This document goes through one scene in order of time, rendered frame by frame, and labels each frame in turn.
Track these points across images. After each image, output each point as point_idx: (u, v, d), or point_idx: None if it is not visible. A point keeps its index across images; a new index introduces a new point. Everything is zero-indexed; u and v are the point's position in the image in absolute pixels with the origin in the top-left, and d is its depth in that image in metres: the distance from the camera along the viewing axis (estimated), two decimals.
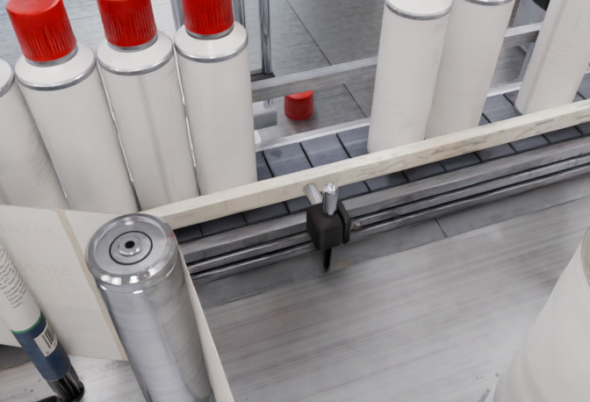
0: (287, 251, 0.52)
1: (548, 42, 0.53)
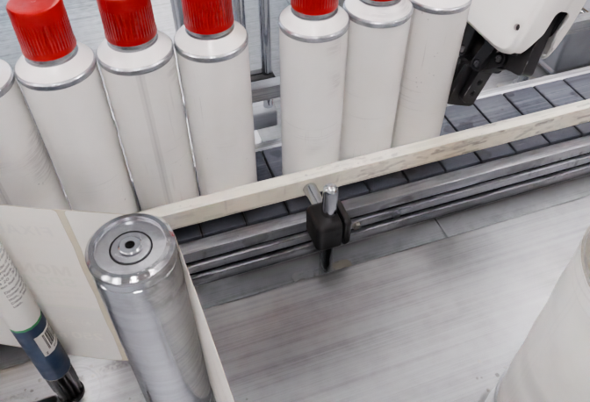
0: (287, 251, 0.52)
1: (400, 78, 0.49)
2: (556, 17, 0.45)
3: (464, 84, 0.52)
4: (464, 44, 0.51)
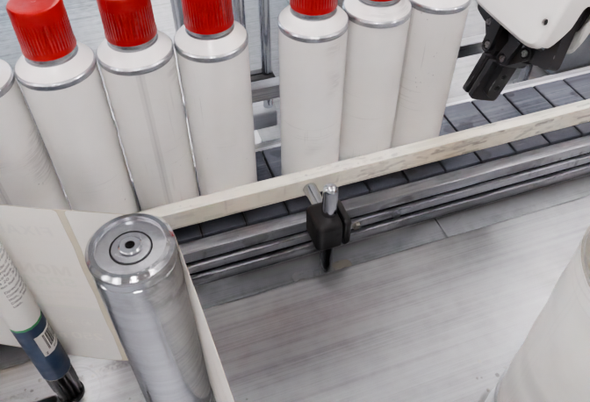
0: (287, 251, 0.52)
1: (399, 78, 0.49)
2: (583, 12, 0.46)
3: (488, 79, 0.53)
4: (489, 39, 0.52)
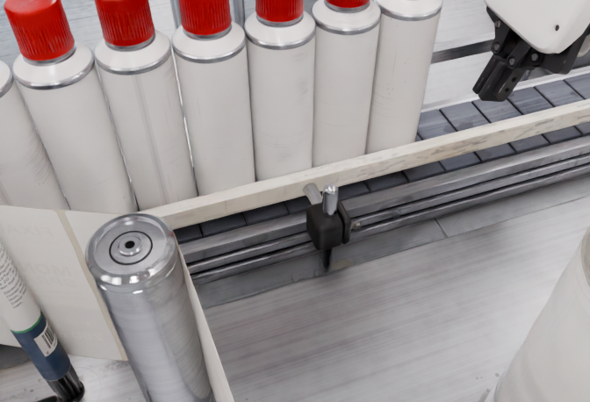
0: (287, 251, 0.52)
1: (372, 84, 0.48)
2: None
3: (498, 82, 0.53)
4: (499, 42, 0.52)
